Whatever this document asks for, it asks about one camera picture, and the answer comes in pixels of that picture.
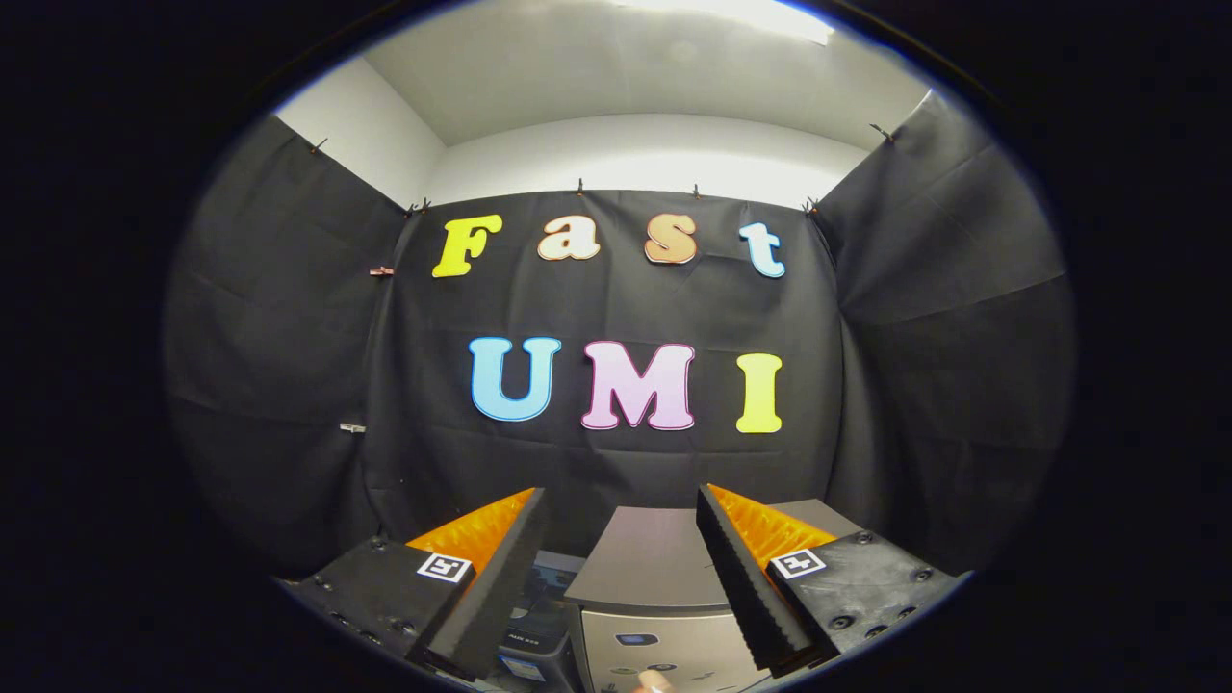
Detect grey cabinet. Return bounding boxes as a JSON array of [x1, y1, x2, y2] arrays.
[[563, 499, 864, 693]]

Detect dark grey washing machine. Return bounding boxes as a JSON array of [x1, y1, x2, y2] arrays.
[[497, 549, 588, 690]]

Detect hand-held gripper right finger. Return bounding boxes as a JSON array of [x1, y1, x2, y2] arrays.
[[697, 484, 968, 675]]

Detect black backdrop cloth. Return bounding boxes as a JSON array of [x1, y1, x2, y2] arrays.
[[162, 89, 1076, 578]]

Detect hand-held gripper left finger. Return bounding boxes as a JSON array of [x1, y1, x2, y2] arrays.
[[279, 488, 552, 682]]

